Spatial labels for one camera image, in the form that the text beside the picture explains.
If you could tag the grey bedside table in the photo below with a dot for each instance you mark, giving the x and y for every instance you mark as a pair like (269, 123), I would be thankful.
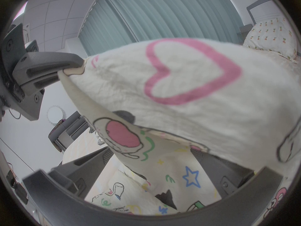
(245, 29)

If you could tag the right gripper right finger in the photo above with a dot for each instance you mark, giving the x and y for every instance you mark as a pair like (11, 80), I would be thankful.
(229, 175)

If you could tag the white printed pillow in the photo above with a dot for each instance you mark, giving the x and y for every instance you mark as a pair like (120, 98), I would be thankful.
(270, 36)

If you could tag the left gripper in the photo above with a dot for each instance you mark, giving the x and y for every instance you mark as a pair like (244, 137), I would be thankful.
(14, 55)

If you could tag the bed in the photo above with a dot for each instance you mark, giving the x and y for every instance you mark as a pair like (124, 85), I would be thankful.
(77, 152)

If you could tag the blue-green curtain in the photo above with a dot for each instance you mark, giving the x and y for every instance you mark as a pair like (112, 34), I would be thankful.
(164, 13)

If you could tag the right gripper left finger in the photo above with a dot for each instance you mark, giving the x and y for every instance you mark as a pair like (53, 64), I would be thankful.
(81, 173)

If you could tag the black garment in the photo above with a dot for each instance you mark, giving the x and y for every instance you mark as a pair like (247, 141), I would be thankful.
(124, 116)

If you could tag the white printed pyjama top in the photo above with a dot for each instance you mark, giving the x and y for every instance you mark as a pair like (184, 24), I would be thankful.
(188, 79)

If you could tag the purple bag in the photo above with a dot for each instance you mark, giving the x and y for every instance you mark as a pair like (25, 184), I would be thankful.
(60, 123)

